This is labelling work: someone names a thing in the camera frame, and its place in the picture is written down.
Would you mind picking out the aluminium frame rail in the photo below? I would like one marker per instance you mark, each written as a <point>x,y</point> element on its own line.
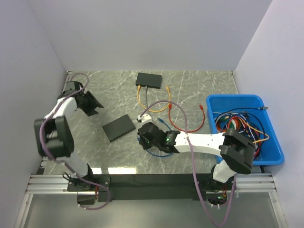
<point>56,184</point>

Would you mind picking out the black network switch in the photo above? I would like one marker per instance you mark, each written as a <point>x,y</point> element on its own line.
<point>149,80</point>
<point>118,128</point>

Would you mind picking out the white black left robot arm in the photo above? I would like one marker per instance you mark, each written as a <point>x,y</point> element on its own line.
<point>54,138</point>

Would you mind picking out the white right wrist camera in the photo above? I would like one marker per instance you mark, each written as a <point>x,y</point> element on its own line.
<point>145,118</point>

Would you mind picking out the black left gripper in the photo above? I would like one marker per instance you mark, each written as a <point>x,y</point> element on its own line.
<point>94,104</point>

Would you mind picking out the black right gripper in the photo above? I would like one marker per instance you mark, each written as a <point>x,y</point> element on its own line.
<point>145,145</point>

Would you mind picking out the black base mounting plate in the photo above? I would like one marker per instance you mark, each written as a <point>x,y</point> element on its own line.
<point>151,186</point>

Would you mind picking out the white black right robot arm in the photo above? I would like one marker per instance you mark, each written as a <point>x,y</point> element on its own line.
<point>236,150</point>

